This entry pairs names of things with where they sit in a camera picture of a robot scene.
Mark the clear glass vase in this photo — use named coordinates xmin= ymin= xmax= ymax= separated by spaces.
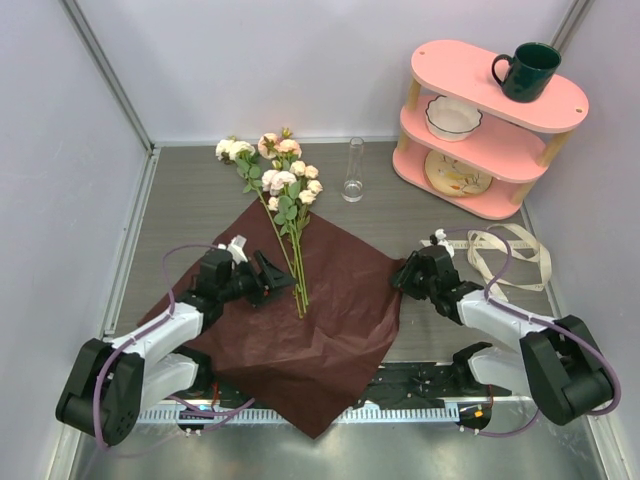
xmin=341 ymin=137 xmax=364 ymax=203

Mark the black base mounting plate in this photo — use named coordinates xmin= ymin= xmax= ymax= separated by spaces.
xmin=202 ymin=362 xmax=512 ymax=410

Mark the white rose stem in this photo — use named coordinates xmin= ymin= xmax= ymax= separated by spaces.
xmin=215 ymin=136 xmax=291 ymax=272

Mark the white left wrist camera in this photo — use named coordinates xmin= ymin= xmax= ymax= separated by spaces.
xmin=216 ymin=235 xmax=249 ymax=265

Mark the cream printed ribbon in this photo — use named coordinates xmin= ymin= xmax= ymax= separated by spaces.
xmin=444 ymin=223 xmax=553 ymax=299

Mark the aluminium frame post right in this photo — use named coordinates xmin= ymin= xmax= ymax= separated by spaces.
xmin=550 ymin=0 xmax=595 ymax=53

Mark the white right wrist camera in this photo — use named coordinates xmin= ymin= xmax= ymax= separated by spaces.
xmin=420 ymin=229 xmax=455 ymax=258

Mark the pale pink rose stem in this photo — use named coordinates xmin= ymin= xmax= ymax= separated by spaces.
xmin=261 ymin=160 xmax=323 ymax=318

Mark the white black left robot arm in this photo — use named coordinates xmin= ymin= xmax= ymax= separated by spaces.
xmin=55 ymin=245 xmax=296 ymax=447

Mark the pink three-tier shelf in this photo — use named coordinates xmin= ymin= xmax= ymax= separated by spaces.
xmin=392 ymin=39 xmax=589 ymax=220

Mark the white scalloped bowl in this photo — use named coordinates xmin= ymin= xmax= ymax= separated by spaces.
xmin=425 ymin=96 xmax=483 ymax=142

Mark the yellow patterned plate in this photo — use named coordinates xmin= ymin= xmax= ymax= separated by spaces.
xmin=424 ymin=150 xmax=493 ymax=197

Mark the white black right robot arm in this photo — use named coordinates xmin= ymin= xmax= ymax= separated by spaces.
xmin=391 ymin=245 xmax=621 ymax=425

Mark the aluminium frame post left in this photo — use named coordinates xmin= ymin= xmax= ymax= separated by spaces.
xmin=60 ymin=0 xmax=154 ymax=153

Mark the aluminium front rail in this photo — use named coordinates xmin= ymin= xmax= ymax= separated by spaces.
xmin=62 ymin=359 xmax=611 ymax=426

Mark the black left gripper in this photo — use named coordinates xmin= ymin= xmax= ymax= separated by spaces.
xmin=218 ymin=250 xmax=295 ymax=307

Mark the dark green mug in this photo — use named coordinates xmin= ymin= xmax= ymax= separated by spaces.
xmin=491 ymin=42 xmax=562 ymax=103

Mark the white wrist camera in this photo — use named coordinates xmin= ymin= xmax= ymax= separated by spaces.
xmin=216 ymin=235 xmax=249 ymax=265
xmin=420 ymin=229 xmax=455 ymax=258

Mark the aluminium frame post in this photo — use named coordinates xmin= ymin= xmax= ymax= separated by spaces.
xmin=60 ymin=0 xmax=154 ymax=153
xmin=550 ymin=0 xmax=595 ymax=53

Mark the dark red wrapping paper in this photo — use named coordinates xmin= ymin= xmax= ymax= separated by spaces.
xmin=135 ymin=202 xmax=405 ymax=441

